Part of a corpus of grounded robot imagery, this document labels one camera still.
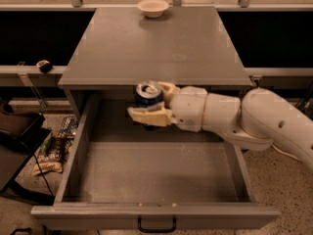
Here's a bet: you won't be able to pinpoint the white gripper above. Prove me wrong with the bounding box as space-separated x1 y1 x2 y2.
127 81 208 132

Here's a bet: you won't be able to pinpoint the blue pepsi can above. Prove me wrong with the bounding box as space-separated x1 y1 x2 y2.
134 80 163 111

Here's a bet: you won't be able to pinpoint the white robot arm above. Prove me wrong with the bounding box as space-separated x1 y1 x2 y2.
127 81 313 169

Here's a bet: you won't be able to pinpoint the open grey top drawer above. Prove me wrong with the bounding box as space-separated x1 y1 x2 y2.
31 94 280 230

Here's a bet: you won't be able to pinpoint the grey cabinet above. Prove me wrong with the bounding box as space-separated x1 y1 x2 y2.
59 7 251 116

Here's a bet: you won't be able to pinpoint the white paper bowl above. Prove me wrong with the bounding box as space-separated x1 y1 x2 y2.
137 0 169 19

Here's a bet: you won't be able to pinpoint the snack bags on floor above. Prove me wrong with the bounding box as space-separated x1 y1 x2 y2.
32 117 78 175

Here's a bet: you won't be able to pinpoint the black tape measure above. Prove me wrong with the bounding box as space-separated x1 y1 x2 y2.
36 60 53 73

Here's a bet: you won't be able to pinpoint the black drawer handle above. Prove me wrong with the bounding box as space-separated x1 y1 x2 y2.
137 217 177 234

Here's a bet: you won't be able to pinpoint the metal railing frame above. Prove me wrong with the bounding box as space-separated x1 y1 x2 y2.
0 0 313 90

